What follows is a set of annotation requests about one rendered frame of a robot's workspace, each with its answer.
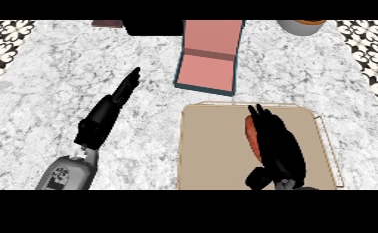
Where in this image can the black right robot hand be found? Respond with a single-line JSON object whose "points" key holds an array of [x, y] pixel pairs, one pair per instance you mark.
{"points": [[281, 143]]}

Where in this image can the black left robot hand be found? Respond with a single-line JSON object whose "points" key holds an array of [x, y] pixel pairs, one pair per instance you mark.
{"points": [[102, 117]]}

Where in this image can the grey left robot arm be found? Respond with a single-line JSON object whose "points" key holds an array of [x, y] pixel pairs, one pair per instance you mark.
{"points": [[68, 173]]}

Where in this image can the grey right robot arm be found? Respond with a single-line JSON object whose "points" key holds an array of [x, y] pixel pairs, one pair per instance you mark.
{"points": [[292, 185]]}

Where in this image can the orange sweet potato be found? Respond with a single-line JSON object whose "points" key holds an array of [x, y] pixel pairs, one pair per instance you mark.
{"points": [[252, 137]]}

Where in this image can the tan tray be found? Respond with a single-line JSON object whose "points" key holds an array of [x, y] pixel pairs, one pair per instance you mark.
{"points": [[223, 150]]}

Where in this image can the pink box with teal rim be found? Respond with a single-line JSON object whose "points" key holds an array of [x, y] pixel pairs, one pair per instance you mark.
{"points": [[208, 57]]}

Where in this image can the dark brown block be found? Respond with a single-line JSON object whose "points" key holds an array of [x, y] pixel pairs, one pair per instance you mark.
{"points": [[106, 23]]}

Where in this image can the black appliance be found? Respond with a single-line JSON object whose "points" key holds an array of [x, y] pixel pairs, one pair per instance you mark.
{"points": [[152, 27]]}

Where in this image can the grey pot with orange rim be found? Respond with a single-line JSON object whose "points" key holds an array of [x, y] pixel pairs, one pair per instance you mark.
{"points": [[301, 26]]}

